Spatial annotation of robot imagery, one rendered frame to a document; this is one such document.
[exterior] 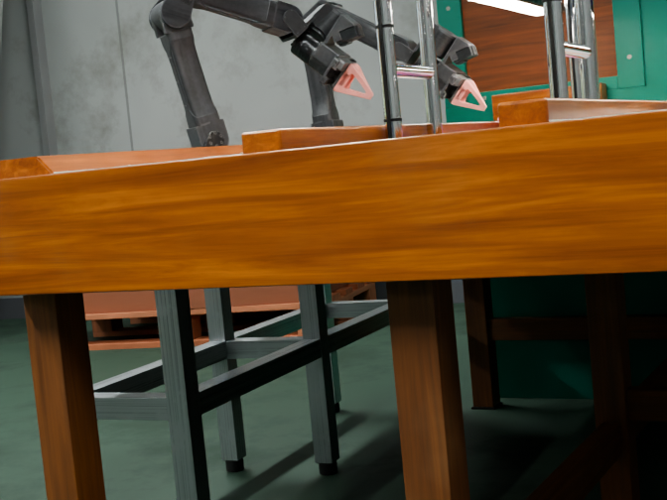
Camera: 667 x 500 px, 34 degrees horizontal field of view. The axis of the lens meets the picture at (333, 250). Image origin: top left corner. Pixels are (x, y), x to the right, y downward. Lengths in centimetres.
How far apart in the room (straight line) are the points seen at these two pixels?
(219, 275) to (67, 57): 499
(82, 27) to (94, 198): 480
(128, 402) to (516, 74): 153
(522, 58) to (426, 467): 194
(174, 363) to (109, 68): 420
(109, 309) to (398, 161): 378
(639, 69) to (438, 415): 184
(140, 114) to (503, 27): 321
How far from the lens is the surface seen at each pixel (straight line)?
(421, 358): 129
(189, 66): 228
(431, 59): 169
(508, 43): 312
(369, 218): 123
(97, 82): 616
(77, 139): 625
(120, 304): 489
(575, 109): 128
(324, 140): 140
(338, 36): 235
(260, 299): 460
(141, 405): 209
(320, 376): 254
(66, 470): 163
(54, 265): 150
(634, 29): 302
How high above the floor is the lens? 72
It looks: 5 degrees down
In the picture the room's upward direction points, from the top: 5 degrees counter-clockwise
